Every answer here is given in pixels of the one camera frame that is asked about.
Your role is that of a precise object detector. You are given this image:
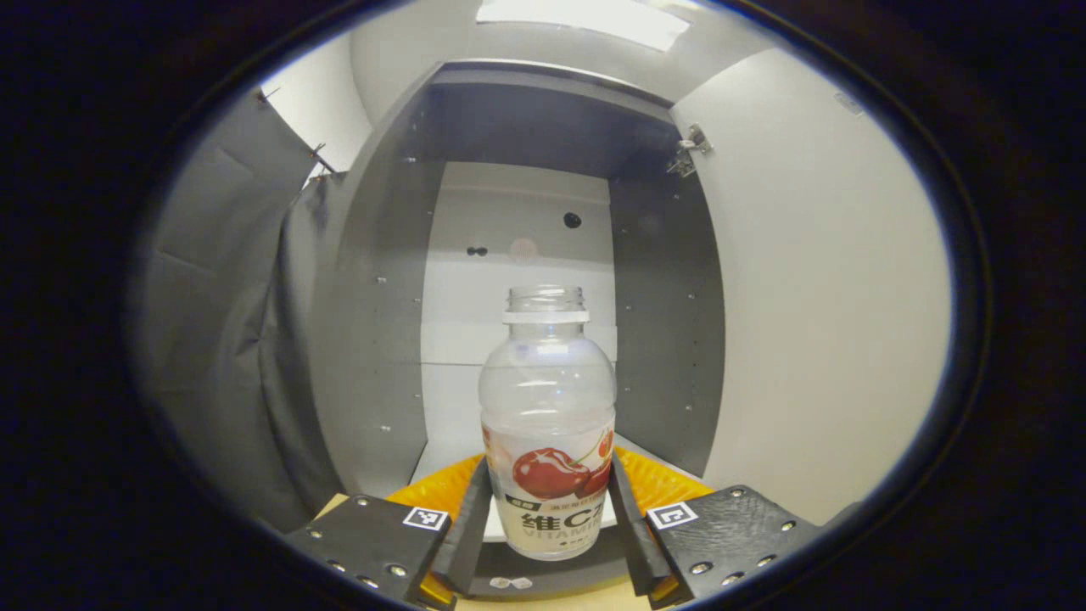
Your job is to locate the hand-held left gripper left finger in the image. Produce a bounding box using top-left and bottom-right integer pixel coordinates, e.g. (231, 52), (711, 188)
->
(284, 454), (495, 610)

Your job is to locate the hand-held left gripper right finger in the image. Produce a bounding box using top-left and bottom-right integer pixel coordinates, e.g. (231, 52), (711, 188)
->
(609, 446), (822, 610)

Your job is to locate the clear plastic bottle cherry label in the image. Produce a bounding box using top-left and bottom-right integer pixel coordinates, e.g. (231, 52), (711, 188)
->
(478, 286), (618, 562)

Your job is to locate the grey cabinet door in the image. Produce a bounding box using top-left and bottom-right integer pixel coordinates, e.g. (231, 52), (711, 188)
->
(669, 47), (953, 527)

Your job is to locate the dark grey cabinet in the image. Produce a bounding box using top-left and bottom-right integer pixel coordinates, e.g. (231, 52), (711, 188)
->
(310, 59), (727, 599)

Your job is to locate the metal door hinge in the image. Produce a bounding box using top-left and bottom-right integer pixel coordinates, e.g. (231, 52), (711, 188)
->
(666, 123), (714, 179)

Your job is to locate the black backdrop cloth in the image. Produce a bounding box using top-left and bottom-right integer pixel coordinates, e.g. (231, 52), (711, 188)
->
(127, 89), (357, 535)

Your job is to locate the large ceiling light panel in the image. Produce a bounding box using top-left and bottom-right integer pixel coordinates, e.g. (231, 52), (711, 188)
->
(475, 0), (692, 53)

